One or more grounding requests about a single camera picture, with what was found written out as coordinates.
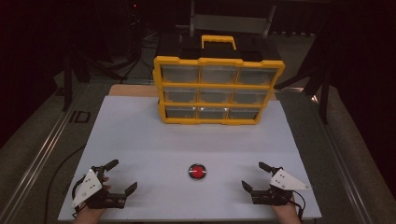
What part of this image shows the aluminium floor rail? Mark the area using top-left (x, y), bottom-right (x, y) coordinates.
top-left (0, 83), bottom-right (90, 222)
top-left (306, 90), bottom-right (396, 224)

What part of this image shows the brown wooden board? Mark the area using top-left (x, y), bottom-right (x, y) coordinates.
top-left (107, 84), bottom-right (161, 98)

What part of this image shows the person's right hand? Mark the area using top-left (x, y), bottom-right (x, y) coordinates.
top-left (272, 199), bottom-right (302, 218)

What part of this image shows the yellow drawer organizer cabinet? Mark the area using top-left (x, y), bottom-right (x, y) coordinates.
top-left (152, 33), bottom-right (286, 126)

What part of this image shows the transparent plastic drawer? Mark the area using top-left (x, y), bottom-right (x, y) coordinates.
top-left (197, 106), bottom-right (230, 120)

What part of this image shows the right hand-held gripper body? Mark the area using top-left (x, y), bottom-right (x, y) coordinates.
top-left (251, 168), bottom-right (312, 207)

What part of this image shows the group of clear drawers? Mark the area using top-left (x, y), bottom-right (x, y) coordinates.
top-left (161, 64), bottom-right (278, 120)

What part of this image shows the black floor cable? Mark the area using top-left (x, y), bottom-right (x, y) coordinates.
top-left (45, 144), bottom-right (87, 224)

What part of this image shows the black tripod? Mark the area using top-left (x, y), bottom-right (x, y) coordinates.
top-left (106, 0), bottom-right (155, 84)

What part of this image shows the black metal stand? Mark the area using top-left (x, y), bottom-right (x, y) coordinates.
top-left (60, 43), bottom-right (94, 113)
top-left (274, 0), bottom-right (332, 125)

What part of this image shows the dark curtain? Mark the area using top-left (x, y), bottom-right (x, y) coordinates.
top-left (328, 0), bottom-right (396, 200)
top-left (0, 0), bottom-right (68, 147)

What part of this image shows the person's left hand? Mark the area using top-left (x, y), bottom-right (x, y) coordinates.
top-left (75, 176), bottom-right (112, 219)

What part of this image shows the red round button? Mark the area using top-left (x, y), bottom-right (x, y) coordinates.
top-left (188, 162), bottom-right (207, 181)

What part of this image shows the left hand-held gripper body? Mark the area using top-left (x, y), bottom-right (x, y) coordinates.
top-left (72, 166), bottom-right (127, 210)

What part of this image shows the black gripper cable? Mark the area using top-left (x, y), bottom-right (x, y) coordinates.
top-left (71, 175), bottom-right (88, 217)
top-left (290, 189), bottom-right (307, 222)

